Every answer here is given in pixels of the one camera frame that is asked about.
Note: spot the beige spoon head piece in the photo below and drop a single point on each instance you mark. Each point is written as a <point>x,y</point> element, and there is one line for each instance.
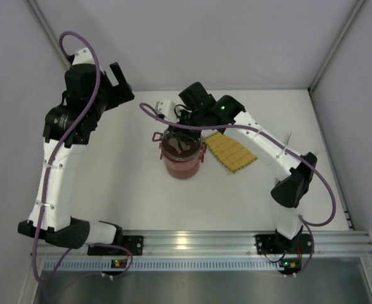
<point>173,142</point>

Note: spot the beige spoon handle piece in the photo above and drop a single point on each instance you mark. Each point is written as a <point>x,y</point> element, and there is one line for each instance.
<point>184,147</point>

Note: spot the perforated cable duct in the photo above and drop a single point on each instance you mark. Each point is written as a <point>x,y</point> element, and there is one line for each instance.
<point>155,264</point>

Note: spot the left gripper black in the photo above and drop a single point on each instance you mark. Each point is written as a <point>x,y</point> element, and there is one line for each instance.
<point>119,88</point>

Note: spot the bamboo woven mat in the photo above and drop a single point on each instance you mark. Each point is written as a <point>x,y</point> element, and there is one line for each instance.
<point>232,155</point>

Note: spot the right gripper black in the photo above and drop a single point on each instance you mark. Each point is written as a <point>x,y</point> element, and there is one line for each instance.
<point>189,123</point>

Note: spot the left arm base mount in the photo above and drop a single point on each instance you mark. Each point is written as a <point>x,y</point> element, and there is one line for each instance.
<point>133,244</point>

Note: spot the grey lunch box lid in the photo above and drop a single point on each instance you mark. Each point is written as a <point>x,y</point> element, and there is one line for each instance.
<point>163,137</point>

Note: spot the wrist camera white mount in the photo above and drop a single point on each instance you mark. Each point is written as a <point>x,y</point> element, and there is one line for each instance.
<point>82,56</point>
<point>166,110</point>

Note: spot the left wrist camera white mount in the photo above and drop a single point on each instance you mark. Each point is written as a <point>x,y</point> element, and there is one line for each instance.
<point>82,56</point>

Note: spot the aluminium mounting rail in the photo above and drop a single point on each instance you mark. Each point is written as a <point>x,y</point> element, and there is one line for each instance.
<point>241,244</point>

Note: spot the metal tongs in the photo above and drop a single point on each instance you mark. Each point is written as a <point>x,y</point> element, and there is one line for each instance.
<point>302,144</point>

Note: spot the pink lunch box tier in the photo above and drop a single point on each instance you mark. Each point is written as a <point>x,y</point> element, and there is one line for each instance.
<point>182,163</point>

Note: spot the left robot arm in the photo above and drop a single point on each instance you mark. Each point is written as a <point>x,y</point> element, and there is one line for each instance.
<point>67,131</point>

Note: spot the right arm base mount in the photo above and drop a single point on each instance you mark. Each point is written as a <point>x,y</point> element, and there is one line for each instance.
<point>276,244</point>

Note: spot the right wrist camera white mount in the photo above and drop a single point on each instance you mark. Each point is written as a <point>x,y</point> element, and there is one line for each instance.
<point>166,110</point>

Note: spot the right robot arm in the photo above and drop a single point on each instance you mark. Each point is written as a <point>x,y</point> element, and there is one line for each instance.
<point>293,172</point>

